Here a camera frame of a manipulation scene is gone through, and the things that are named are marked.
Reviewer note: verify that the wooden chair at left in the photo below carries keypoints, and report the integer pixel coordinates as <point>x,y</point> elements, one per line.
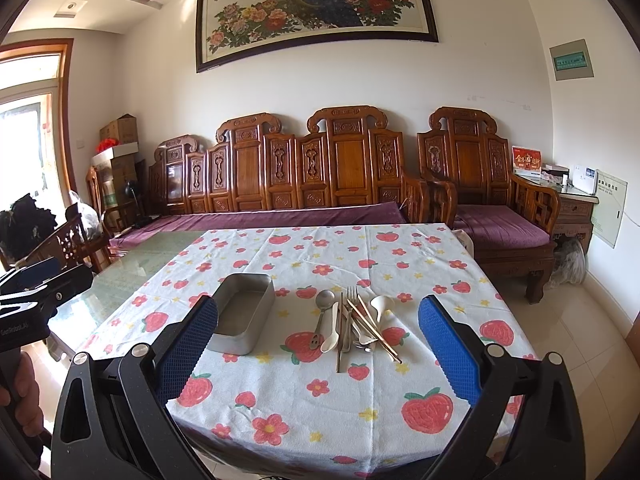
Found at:
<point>82,238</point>

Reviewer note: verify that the white ceramic soup spoon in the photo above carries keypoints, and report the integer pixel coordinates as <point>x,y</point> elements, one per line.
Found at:
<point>377,306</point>

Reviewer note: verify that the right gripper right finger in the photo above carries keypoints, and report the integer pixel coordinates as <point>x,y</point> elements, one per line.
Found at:
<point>546,441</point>

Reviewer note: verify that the red greeting card box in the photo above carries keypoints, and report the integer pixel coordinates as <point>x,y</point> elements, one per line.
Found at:
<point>526,159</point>

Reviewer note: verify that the stacked cardboard boxes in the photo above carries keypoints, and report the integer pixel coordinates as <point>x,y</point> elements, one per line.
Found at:
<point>115,159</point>

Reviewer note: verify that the peacock flower framed painting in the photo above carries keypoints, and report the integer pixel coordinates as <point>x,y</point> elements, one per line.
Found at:
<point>228,30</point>

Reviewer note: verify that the cream plastic spoon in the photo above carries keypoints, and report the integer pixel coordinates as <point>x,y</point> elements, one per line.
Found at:
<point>332,340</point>

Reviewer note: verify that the white wall panel door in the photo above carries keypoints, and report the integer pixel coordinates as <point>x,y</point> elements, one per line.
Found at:
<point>607,215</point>

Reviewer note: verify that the wooden side table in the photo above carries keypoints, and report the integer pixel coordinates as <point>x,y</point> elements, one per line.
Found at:
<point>575,212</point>

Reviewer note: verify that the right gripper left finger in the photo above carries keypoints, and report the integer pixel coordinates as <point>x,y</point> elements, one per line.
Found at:
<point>112,420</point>

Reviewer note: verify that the purple armchair cushion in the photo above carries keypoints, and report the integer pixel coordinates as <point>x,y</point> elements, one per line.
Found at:
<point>498,228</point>

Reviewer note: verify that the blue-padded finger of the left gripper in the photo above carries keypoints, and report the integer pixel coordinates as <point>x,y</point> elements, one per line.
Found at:
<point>29,277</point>

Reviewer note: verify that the strawberry flower tablecloth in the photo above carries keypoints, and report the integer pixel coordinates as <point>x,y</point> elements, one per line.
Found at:
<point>284,404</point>

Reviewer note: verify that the purple sofa cushion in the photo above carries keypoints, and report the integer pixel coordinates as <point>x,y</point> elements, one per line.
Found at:
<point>385,213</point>

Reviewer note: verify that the white router box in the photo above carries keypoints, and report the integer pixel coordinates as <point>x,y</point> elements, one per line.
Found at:
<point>585,179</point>

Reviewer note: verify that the grey wall electrical panel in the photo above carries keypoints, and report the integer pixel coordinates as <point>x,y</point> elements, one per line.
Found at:
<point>571,61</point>

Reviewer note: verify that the dark wooden chopstick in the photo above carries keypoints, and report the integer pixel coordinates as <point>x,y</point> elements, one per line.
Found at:
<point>340,331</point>

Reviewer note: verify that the metal spoon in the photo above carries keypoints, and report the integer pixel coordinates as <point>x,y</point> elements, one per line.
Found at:
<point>324,302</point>

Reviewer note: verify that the plastic bag on floor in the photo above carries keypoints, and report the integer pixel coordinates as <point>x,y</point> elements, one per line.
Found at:
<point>570,265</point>

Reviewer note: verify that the person's left hand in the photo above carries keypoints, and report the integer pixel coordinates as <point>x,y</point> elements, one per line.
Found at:
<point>28,412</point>

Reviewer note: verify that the metal fork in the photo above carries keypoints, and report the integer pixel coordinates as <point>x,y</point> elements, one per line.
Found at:
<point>351,294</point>

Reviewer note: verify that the carved wooden armchair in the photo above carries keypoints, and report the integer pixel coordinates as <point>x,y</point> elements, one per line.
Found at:
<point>465,162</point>

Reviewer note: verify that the rectangular metal tray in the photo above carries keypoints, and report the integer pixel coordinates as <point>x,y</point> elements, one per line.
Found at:
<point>244,302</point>

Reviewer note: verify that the wooden window frame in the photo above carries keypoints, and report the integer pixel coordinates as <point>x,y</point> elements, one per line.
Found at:
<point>63,47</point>

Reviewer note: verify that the carved wooden sofa bench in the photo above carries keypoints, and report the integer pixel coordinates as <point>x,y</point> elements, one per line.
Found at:
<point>349,157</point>

